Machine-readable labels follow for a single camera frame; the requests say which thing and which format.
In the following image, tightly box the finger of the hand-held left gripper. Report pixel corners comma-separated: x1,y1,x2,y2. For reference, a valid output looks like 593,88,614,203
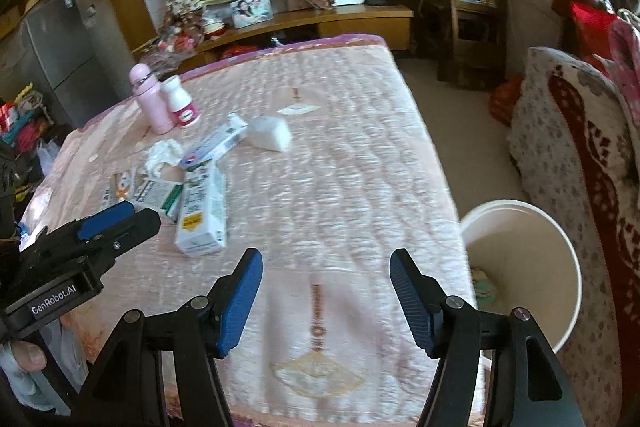
75,201,137,242
85,207,162,265

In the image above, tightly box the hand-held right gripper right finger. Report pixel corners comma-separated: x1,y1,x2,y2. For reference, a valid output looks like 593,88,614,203
389,248,586,427

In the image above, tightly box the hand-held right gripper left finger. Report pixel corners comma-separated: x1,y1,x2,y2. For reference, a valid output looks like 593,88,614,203
75,248,264,427

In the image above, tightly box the white snack packet orange print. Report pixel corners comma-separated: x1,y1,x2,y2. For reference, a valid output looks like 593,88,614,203
100,169,138,210

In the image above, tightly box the green white box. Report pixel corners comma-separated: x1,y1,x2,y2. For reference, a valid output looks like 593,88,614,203
132,179,185,223

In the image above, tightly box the white carton green print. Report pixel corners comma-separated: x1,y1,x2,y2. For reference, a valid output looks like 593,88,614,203
175,169,227,257

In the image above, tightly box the white tissue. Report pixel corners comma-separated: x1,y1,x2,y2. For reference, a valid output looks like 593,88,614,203
145,139,186,180

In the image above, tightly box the white bucket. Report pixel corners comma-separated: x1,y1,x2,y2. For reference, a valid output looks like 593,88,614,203
457,199,583,355

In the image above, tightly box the white toothpaste box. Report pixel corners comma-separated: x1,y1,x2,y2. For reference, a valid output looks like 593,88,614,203
181,113,249,170

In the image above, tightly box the white tissue block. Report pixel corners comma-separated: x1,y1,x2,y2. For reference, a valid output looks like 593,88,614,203
247,114,292,152

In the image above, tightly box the person's left hand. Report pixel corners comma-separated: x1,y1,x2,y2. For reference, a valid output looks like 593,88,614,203
10,339,48,373

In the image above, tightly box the pile of clothes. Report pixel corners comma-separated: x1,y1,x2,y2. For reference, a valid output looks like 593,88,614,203
0,84,61,188

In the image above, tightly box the white bottle pink label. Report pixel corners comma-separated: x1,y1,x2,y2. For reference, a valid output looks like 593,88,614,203
161,75,202,128

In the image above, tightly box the pink quilted table cover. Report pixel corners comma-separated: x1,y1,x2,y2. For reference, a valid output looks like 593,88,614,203
15,34,483,427

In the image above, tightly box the grey refrigerator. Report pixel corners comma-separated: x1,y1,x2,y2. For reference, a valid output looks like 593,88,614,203
20,0,98,128

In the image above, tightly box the pile of toys and bags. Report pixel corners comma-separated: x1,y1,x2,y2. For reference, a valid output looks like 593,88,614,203
140,14,206,68

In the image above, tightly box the floral covered sofa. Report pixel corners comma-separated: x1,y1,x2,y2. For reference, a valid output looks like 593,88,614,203
507,47,640,427

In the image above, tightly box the red plastic bag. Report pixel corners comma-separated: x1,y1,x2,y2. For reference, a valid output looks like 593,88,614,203
487,74,523,125

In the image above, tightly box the framed couple photo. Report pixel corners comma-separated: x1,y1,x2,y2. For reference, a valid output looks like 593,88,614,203
230,0,272,29

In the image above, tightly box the wooden cabinet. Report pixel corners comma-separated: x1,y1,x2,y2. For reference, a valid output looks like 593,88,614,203
132,4,415,68

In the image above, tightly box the wooden chair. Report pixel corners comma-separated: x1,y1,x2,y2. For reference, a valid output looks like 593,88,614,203
410,0,506,82

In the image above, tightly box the pink printed garment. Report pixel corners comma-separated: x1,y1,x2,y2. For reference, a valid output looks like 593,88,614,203
607,19,640,122

